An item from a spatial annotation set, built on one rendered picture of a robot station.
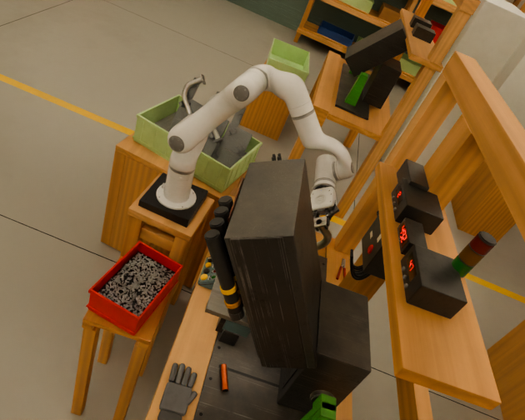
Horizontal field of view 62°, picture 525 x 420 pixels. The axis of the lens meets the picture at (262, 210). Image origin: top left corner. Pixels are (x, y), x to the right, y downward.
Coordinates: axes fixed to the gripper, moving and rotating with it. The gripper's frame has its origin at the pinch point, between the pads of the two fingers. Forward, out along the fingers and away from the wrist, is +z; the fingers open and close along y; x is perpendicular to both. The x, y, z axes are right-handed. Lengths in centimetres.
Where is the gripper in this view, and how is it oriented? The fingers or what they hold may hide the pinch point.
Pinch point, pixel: (321, 223)
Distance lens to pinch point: 162.4
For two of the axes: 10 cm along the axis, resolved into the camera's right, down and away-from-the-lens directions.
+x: 4.8, 5.6, 6.7
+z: -1.4, 8.1, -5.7
